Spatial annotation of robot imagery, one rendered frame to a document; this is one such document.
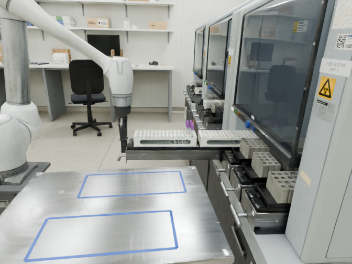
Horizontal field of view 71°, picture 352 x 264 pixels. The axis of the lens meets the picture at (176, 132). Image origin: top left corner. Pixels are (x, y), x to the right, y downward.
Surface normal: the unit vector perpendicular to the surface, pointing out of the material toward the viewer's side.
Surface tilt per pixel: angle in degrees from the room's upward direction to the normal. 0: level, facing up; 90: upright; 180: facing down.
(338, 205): 90
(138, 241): 0
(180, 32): 90
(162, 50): 90
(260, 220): 90
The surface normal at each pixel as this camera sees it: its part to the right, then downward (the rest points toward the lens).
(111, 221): 0.02, -0.94
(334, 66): -1.00, 0.00
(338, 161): 0.05, 0.34
